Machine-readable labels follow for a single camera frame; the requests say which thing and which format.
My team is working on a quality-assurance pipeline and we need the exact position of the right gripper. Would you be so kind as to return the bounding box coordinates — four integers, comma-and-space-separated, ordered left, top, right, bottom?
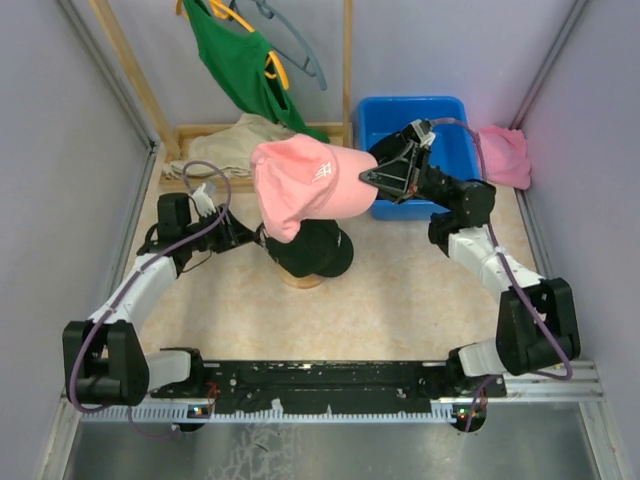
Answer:
357, 143, 460, 209

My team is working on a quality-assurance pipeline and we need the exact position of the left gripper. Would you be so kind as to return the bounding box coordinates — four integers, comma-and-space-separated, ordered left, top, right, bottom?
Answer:
183, 203, 259, 254

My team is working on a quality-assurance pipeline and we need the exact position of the blue plastic bin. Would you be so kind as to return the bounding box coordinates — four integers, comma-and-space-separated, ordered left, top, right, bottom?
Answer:
356, 95, 484, 222

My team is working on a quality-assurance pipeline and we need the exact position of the wooden hat stand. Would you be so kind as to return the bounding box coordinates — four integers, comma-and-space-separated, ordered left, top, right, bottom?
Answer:
277, 267, 324, 290

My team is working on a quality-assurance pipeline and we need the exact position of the dark green cap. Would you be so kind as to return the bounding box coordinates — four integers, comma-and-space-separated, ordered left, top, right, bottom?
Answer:
255, 220, 354, 278

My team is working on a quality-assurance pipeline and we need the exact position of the pink cap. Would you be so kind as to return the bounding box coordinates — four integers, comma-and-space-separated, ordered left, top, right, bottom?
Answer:
250, 134, 378, 243

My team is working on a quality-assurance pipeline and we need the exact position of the black cap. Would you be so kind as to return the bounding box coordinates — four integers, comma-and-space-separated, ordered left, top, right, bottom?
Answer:
368, 128, 416, 165

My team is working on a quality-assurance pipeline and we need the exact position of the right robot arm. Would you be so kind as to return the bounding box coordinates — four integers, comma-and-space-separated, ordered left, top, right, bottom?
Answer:
361, 133, 581, 396

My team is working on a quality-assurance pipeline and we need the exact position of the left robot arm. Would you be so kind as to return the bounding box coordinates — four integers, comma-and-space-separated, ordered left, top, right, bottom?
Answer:
62, 193, 255, 413

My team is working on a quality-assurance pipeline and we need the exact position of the beige cloth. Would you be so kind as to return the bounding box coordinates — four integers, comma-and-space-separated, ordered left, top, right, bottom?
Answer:
163, 113, 295, 179

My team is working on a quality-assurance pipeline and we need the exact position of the pink cloth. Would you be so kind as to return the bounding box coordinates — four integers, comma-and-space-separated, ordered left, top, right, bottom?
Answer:
477, 126, 531, 190

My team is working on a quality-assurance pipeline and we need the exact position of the wooden clothes rack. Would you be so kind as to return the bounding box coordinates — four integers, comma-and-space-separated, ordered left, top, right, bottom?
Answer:
82, 1, 353, 163

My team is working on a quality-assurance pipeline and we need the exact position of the green tank top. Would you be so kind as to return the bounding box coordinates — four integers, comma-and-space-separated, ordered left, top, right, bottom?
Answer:
183, 1, 329, 143

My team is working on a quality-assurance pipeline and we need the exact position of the grey-blue hanger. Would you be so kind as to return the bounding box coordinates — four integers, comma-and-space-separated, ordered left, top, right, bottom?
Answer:
229, 1, 328, 91

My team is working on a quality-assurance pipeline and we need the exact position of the yellow hanger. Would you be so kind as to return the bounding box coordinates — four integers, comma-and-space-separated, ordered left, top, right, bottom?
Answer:
175, 1, 290, 100

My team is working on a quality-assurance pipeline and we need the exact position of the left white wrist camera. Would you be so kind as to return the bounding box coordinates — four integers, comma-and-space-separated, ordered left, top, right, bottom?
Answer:
190, 181, 217, 218

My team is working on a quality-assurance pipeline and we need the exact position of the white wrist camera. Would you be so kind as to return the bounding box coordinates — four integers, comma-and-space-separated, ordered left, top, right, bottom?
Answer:
190, 181, 217, 218
408, 119, 436, 150

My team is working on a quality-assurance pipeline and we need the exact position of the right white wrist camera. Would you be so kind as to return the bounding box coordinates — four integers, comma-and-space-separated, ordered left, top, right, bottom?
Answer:
408, 119, 436, 150

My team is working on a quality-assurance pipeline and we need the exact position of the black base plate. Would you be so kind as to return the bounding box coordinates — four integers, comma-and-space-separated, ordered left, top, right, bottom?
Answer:
149, 359, 507, 416

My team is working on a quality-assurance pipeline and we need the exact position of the aluminium frame rail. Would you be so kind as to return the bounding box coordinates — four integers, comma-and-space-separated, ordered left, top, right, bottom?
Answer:
80, 361, 603, 431

